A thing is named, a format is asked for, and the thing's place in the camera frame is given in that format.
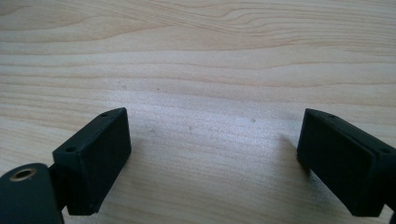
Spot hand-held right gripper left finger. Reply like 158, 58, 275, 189
49, 106, 133, 217

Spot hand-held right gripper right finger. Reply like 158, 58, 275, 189
296, 107, 396, 217

